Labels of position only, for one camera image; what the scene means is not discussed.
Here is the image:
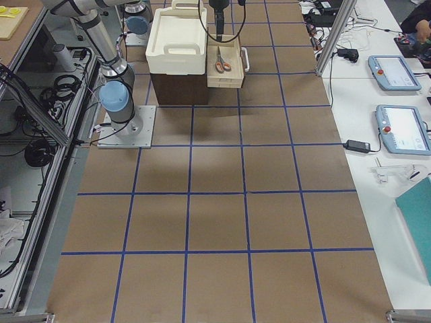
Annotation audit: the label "blue teach pendant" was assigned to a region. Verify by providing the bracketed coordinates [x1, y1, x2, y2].
[375, 104, 430, 155]
[368, 55, 422, 91]

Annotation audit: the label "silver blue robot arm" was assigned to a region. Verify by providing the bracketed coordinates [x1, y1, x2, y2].
[43, 1, 143, 137]
[121, 1, 246, 43]

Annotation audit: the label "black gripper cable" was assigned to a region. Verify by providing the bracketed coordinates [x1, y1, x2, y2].
[197, 0, 247, 44]

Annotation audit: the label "lower blue teach pendant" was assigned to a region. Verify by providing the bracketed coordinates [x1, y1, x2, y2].
[375, 104, 430, 155]

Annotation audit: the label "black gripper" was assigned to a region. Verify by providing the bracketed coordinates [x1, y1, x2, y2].
[209, 0, 230, 42]

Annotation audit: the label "aluminium frame post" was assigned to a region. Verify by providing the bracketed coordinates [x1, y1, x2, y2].
[315, 0, 357, 77]

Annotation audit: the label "black cable bundle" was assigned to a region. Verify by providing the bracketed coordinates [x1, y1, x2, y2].
[40, 74, 85, 105]

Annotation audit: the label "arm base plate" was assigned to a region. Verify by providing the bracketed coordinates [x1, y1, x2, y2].
[97, 106, 157, 149]

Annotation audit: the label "grey cylinder bottle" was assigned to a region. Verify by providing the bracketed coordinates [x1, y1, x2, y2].
[52, 44, 76, 72]

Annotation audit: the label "wooden drawer with white handle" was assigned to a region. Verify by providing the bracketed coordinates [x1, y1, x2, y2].
[207, 37, 250, 88]

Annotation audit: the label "cream plastic tray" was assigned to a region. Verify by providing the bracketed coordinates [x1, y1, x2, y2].
[145, 1, 207, 75]

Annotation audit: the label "clear plastic parts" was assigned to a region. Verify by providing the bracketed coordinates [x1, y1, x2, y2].
[370, 158, 430, 184]

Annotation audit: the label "grey orange scissors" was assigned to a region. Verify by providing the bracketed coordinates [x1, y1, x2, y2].
[215, 47, 232, 73]

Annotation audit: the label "upper blue teach pendant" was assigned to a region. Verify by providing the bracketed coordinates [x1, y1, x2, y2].
[368, 55, 422, 91]

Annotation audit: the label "small black power brick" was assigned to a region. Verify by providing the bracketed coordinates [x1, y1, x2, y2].
[343, 139, 371, 153]

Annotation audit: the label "dark wooden drawer cabinet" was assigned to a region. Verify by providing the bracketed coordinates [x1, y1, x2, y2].
[150, 73, 209, 106]

